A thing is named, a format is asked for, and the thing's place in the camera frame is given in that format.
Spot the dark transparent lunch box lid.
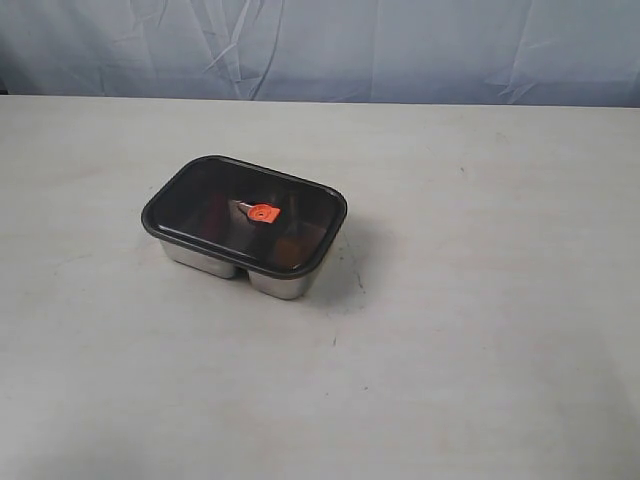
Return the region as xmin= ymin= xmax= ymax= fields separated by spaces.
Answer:
xmin=141 ymin=155 xmax=348 ymax=280

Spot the yellow toy cheese wedge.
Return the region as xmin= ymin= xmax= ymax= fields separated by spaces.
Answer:
xmin=271 ymin=235 xmax=309 ymax=269

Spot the stainless steel lunch box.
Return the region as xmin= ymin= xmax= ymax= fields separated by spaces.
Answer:
xmin=160 ymin=240 xmax=324 ymax=300

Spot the red toy sausage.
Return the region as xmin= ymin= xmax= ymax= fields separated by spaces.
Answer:
xmin=200 ymin=192 xmax=229 ymax=243

